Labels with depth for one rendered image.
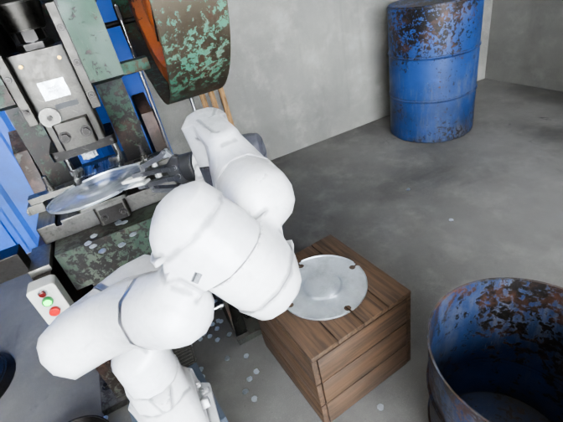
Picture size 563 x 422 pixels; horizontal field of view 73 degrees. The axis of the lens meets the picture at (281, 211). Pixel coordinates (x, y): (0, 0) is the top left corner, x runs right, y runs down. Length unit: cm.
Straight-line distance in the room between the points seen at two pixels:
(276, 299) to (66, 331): 35
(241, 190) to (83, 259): 89
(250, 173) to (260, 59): 227
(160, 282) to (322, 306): 78
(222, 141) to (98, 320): 34
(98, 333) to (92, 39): 85
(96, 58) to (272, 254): 91
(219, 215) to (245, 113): 235
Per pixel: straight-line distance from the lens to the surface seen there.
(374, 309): 120
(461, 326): 120
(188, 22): 104
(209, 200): 45
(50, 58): 131
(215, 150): 65
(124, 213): 133
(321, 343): 113
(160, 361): 82
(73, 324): 69
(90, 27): 126
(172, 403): 87
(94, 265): 136
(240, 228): 46
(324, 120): 310
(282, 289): 49
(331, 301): 122
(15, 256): 132
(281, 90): 287
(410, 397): 145
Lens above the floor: 125
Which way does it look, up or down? 33 degrees down
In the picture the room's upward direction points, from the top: 12 degrees counter-clockwise
